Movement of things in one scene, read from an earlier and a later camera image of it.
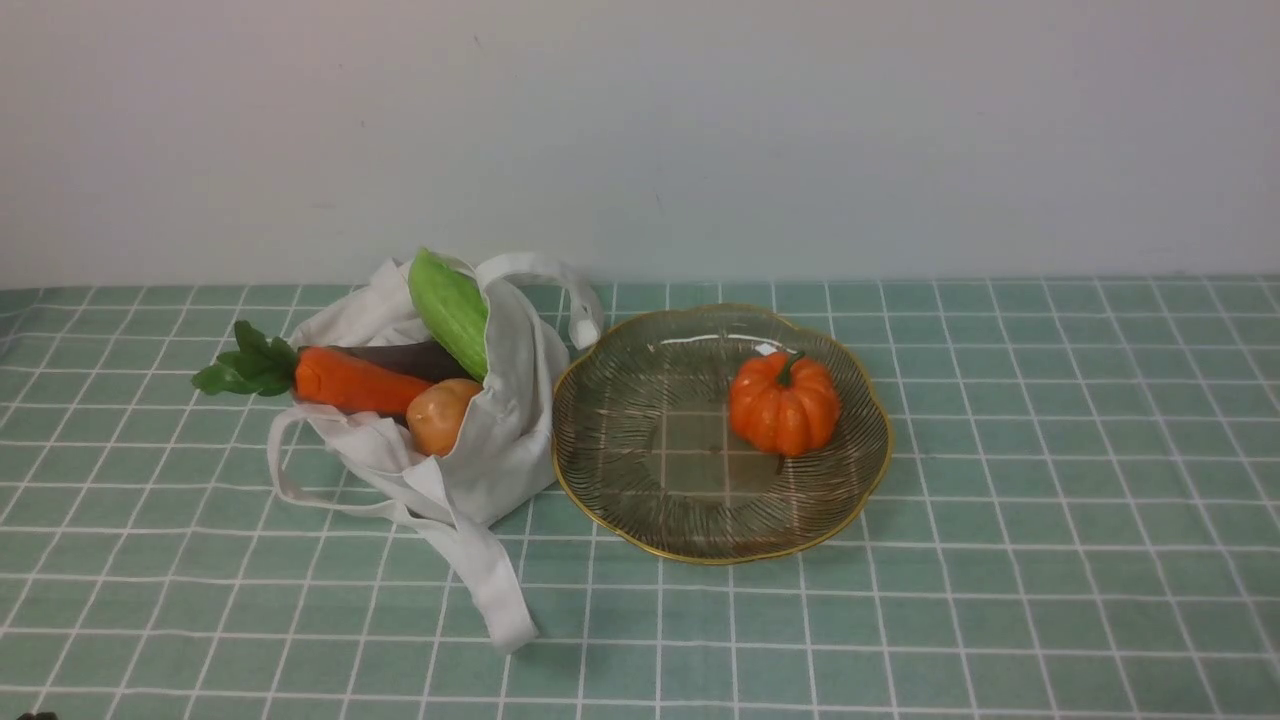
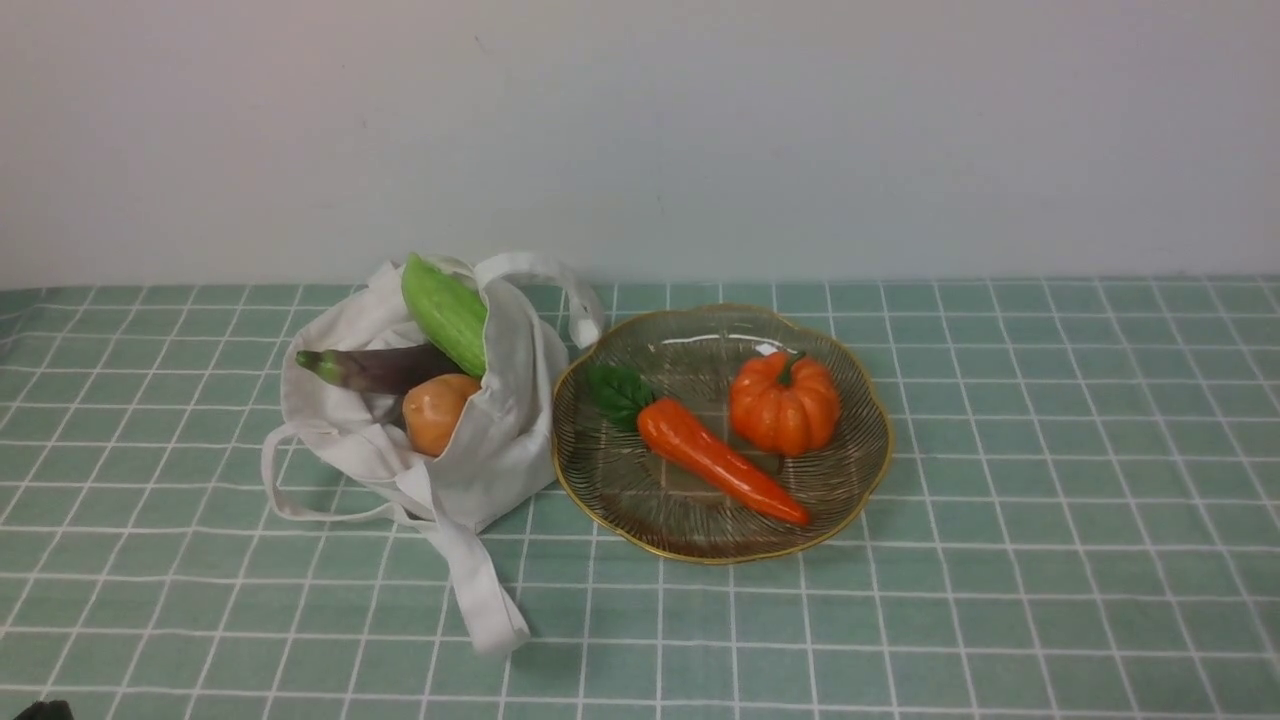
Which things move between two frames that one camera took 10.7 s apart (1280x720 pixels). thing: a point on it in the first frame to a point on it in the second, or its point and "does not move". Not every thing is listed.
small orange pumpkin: x=782 y=404 does not move
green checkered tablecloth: x=1081 y=522 does not move
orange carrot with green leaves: x=320 y=374 to x=628 y=398
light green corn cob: x=451 y=307 does not move
